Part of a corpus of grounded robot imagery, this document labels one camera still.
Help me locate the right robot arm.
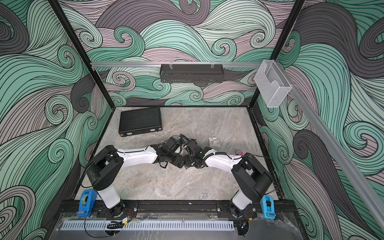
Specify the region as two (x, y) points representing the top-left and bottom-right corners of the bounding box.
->
(180, 134), (273, 218)

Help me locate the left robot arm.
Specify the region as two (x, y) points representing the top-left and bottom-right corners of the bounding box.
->
(85, 137), (182, 218)

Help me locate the pink small object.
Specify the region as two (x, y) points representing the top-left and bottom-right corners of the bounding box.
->
(235, 150), (244, 156)

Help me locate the black ribbed briefcase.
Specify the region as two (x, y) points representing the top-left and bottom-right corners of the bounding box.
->
(119, 107), (163, 137)

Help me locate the blue right clamp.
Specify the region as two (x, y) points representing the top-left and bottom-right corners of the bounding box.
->
(260, 195), (276, 220)

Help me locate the blue clamp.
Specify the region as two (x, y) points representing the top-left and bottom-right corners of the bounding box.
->
(77, 189), (98, 218)
(260, 195), (276, 220)

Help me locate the blue left clamp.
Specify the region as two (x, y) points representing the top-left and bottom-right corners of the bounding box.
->
(77, 189), (98, 218)

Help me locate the black wall tray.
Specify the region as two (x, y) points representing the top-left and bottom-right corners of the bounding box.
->
(160, 64), (225, 83)

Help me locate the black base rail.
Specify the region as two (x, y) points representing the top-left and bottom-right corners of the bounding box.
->
(56, 199), (298, 220)

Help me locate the clear acrylic wall holder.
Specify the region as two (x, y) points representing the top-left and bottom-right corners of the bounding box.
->
(254, 60), (292, 108)

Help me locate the white slotted cable duct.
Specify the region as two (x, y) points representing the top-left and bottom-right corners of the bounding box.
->
(60, 220), (235, 232)

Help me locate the black corner frame post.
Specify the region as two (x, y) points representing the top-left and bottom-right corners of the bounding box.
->
(48, 0), (116, 111)

